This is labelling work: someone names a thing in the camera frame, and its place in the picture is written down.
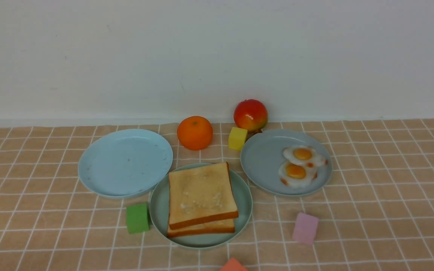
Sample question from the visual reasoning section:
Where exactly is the green foam cube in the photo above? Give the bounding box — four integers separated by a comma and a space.
126, 203, 150, 234

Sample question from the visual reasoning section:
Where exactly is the fried egg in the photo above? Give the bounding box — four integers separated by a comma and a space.
283, 145, 328, 168
278, 162, 318, 189

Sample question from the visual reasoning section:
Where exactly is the orange fruit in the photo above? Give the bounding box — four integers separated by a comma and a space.
176, 116, 213, 151

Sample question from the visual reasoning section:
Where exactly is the front bottom fried egg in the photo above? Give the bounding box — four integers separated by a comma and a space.
278, 162, 318, 189

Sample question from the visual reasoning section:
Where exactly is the pink foam cube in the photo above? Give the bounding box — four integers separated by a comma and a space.
292, 212, 319, 246

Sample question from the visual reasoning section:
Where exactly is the toast slice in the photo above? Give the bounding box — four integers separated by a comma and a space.
167, 219, 235, 238
168, 162, 239, 230

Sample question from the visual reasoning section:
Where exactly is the green centre plate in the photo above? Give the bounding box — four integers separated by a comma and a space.
149, 163, 253, 249

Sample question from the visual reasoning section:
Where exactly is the checkered orange tablecloth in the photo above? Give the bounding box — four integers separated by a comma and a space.
0, 119, 434, 271

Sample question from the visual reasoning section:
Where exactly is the orange-red foam cube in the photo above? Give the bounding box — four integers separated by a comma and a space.
220, 257, 248, 271

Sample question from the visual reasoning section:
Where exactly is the grey-blue right plate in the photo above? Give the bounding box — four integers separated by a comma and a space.
240, 129, 333, 197

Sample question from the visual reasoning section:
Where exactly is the yellow foam cube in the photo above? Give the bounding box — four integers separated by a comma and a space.
228, 127, 248, 151

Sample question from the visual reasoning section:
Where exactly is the light blue left plate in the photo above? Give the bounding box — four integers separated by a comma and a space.
78, 129, 174, 199

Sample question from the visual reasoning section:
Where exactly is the back right fried egg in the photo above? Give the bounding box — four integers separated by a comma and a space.
283, 145, 328, 168

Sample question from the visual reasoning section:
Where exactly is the red yellow apple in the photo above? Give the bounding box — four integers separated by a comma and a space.
234, 99, 268, 133

